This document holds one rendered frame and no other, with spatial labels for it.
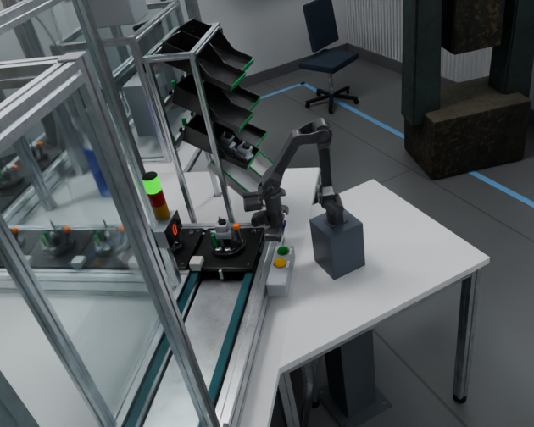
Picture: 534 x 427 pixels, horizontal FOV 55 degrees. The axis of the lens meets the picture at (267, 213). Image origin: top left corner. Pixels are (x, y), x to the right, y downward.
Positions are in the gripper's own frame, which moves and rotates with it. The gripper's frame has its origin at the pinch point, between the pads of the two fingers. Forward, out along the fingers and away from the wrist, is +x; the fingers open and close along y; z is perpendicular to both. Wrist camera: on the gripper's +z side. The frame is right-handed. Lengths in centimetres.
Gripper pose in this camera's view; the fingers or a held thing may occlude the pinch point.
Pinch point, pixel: (278, 234)
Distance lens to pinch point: 187.4
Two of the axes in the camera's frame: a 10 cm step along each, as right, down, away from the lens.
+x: 1.4, 8.1, 5.7
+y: -1.8, 5.8, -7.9
